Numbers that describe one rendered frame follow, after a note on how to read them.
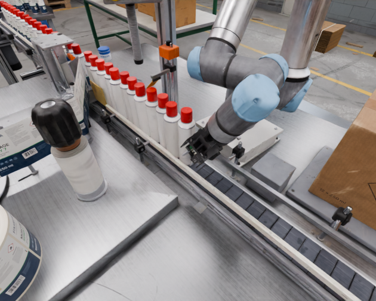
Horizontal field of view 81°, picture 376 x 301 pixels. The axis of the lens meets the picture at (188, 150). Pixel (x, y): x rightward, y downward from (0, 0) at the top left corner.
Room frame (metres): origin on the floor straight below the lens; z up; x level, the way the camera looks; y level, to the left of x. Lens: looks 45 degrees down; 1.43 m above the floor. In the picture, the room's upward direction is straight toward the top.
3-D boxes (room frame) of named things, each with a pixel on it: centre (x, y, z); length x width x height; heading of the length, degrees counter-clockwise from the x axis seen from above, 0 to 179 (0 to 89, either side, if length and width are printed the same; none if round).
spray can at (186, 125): (0.51, 0.00, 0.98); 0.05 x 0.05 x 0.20
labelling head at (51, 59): (0.88, 0.50, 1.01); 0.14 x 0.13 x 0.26; 44
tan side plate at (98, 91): (0.83, 0.38, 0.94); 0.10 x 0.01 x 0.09; 44
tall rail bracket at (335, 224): (0.24, -0.35, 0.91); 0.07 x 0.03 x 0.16; 134
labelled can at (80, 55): (0.99, 0.48, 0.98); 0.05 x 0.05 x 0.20
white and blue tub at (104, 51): (1.46, 0.54, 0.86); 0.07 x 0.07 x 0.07
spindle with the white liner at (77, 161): (0.39, 0.29, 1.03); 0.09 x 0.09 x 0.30
